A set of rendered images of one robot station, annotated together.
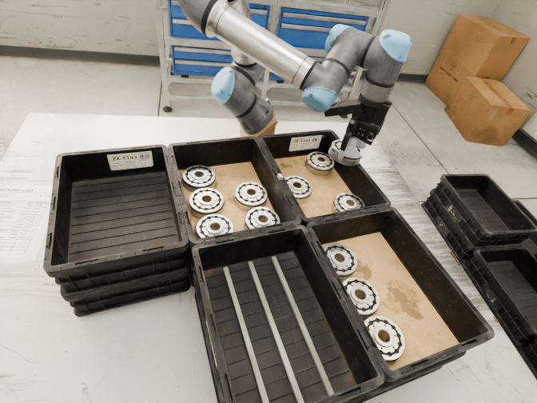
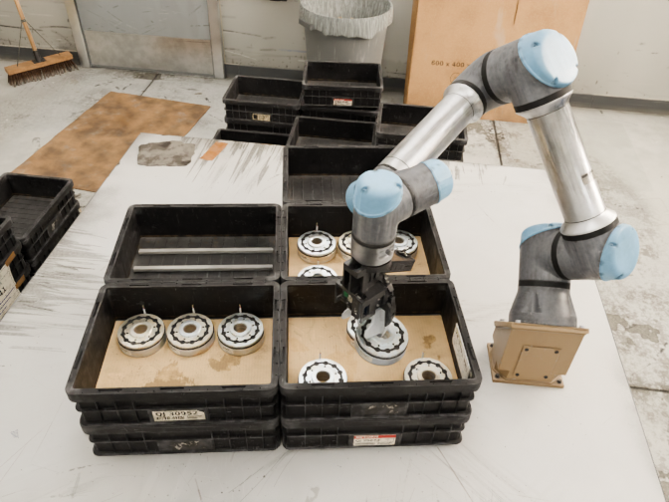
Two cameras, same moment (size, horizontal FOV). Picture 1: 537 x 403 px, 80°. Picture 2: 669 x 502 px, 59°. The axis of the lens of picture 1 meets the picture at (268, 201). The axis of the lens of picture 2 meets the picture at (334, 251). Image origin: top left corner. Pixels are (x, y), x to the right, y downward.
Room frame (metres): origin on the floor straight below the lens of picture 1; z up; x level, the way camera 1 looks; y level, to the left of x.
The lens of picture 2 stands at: (1.07, -0.95, 1.86)
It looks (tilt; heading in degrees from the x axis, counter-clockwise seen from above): 41 degrees down; 113
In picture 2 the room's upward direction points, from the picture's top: 3 degrees clockwise
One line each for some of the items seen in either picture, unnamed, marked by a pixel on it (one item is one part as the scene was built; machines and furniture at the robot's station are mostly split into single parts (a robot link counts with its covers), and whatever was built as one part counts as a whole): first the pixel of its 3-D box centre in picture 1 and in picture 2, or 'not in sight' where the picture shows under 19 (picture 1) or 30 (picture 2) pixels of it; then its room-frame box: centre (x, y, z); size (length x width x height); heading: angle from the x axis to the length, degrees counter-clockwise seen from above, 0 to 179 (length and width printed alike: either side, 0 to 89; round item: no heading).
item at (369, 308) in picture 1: (359, 295); (190, 330); (0.44, -0.27, 0.86); 0.10 x 0.10 x 0.01
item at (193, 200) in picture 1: (206, 200); (357, 242); (0.65, 0.18, 0.86); 0.10 x 0.10 x 0.01
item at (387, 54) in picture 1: (387, 57); (377, 207); (0.82, -0.21, 1.29); 0.09 x 0.08 x 0.11; 65
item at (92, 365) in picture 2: (382, 286); (186, 352); (0.47, -0.33, 0.87); 0.40 x 0.30 x 0.11; 28
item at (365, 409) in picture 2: (316, 182); (371, 348); (0.82, -0.14, 0.87); 0.40 x 0.30 x 0.11; 28
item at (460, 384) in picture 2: (320, 170); (373, 332); (0.82, -0.14, 0.92); 0.40 x 0.30 x 0.02; 28
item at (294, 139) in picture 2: not in sight; (332, 164); (0.08, 1.28, 0.31); 0.40 x 0.30 x 0.34; 18
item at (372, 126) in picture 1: (367, 117); (365, 281); (0.82, -0.22, 1.13); 0.09 x 0.08 x 0.12; 67
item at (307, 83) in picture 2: not in sight; (340, 115); (-0.05, 1.66, 0.37); 0.42 x 0.34 x 0.46; 18
